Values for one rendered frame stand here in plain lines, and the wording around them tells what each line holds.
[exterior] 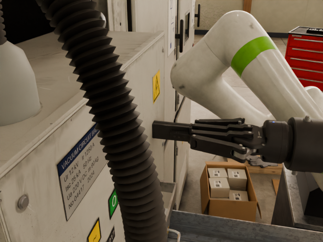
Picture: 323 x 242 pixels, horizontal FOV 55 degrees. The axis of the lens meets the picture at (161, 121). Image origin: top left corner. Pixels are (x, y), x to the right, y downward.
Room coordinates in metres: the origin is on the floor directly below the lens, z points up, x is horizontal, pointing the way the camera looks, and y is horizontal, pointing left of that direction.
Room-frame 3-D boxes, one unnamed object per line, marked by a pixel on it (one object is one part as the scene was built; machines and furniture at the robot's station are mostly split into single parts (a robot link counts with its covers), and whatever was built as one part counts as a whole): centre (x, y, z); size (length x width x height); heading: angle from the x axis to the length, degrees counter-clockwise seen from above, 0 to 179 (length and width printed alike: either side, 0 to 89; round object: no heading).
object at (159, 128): (0.51, -0.02, 1.23); 0.07 x 0.01 x 0.03; 78
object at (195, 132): (0.48, -0.10, 1.23); 0.11 x 0.01 x 0.04; 80
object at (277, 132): (0.48, -0.17, 1.23); 0.09 x 0.08 x 0.07; 78
